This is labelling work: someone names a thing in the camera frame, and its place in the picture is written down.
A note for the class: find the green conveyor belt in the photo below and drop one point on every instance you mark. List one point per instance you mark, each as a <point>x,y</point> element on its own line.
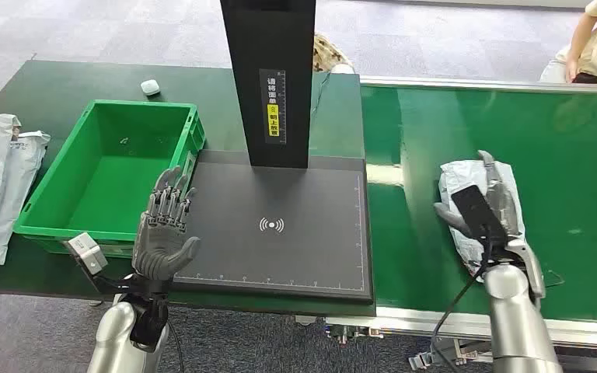
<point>561,154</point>

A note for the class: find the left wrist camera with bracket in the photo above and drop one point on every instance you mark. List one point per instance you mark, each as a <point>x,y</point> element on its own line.
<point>87,252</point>

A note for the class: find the green plastic crate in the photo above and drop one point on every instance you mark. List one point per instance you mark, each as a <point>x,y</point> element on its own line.
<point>118,175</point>

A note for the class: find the white table foot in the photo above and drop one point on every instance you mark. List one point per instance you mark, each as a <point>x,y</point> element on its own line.
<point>305,320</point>

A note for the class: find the black and yellow label sticker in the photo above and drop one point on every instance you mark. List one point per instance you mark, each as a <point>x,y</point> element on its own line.
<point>274,105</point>

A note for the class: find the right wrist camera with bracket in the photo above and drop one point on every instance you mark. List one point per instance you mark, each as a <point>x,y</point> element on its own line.
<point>476,211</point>

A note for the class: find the small white earbud case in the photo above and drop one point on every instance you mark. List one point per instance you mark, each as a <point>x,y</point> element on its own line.
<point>150,87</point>

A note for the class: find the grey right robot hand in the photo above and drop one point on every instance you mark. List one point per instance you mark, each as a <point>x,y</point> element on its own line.
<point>449,216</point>

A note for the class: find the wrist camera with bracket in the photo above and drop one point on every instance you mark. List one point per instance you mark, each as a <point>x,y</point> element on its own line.
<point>87,252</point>
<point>476,211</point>

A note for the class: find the pale grey mailer bag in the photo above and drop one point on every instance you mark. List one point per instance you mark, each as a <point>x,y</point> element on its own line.
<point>20,175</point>

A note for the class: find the black scanner base pad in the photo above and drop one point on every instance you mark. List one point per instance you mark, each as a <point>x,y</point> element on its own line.
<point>278,257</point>

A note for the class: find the black scanner column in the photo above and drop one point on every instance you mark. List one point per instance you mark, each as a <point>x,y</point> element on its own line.
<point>257,51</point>

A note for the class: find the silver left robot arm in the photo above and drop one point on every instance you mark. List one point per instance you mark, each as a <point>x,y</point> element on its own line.
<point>113,334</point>

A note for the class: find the grey mailer package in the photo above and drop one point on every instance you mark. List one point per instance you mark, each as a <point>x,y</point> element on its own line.
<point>458,175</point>

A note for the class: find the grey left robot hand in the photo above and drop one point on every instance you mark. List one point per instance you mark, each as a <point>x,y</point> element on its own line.
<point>162,247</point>

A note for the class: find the camouflage patterned object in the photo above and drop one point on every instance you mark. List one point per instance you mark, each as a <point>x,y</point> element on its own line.
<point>324,56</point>

